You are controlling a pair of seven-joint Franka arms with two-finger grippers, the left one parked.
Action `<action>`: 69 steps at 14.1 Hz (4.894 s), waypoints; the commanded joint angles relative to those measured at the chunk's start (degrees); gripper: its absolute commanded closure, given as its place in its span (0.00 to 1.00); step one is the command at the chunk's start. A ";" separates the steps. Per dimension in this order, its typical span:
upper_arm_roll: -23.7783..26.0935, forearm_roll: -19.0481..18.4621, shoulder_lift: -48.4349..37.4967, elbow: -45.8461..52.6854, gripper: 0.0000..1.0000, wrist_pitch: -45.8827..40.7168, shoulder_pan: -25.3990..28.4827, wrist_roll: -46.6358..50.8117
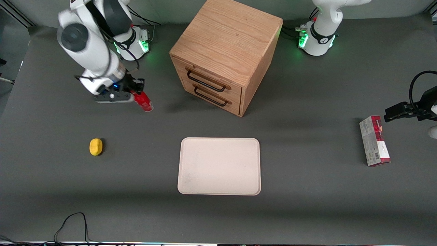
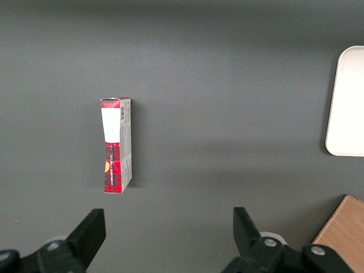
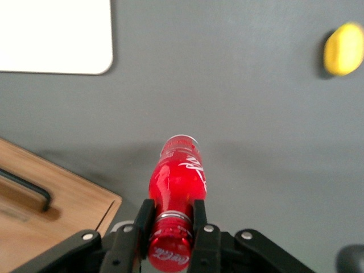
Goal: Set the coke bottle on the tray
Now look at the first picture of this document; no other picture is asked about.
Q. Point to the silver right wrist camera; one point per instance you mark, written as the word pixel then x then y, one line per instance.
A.
pixel 112 97

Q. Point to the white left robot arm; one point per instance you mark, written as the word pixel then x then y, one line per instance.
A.
pixel 321 37

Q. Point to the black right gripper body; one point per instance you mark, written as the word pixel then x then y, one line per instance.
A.
pixel 128 83

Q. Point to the white rectangular tray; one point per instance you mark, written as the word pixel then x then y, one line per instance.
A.
pixel 219 166

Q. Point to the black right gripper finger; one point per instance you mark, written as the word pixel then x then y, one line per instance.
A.
pixel 138 85

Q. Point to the wooden drawer cabinet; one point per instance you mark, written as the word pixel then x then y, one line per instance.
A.
pixel 228 37

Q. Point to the red coke bottle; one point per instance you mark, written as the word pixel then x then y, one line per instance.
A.
pixel 145 102

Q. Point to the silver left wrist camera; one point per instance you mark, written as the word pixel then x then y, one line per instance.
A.
pixel 433 132

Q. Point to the grey and red carton box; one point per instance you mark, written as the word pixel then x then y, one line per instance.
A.
pixel 374 141

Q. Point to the wooden drawer front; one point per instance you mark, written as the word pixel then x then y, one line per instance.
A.
pixel 205 73
pixel 235 107

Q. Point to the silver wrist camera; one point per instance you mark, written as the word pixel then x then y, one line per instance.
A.
pixel 433 132
pixel 112 97

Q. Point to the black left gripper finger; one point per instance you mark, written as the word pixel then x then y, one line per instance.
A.
pixel 403 105
pixel 394 114

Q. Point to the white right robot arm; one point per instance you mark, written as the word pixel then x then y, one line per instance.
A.
pixel 85 44

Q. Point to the yellow lemon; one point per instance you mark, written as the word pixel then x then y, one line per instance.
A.
pixel 96 147

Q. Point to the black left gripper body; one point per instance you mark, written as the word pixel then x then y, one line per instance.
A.
pixel 426 101

